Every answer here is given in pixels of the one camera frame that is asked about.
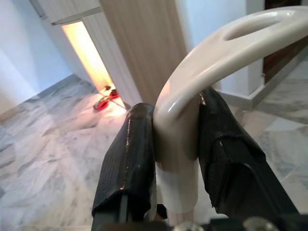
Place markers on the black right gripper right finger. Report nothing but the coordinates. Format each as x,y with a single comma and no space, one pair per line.
226,156

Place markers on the dark wooden stairs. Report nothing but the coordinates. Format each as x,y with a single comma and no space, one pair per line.
276,62

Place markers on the red bowl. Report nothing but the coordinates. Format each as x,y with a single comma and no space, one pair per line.
101,105

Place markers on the light wood panel cabinet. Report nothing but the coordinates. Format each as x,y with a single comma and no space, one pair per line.
144,48

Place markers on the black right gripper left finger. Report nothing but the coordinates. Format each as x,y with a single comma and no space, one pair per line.
130,156

